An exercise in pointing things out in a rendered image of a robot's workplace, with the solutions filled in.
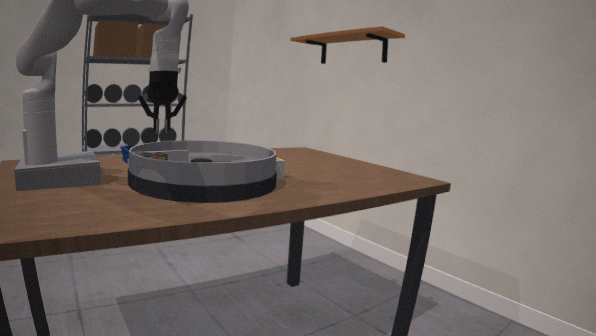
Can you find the blue open crate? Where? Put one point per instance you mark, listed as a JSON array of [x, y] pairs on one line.
[[124, 155]]

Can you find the grey round turntable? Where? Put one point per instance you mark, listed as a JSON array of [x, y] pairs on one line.
[[209, 181]]

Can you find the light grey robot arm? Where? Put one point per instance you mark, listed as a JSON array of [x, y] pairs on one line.
[[57, 26]]

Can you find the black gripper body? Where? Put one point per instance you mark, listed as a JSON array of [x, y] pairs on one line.
[[168, 79]]

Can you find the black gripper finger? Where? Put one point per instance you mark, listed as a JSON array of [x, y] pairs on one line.
[[143, 99], [181, 100]]

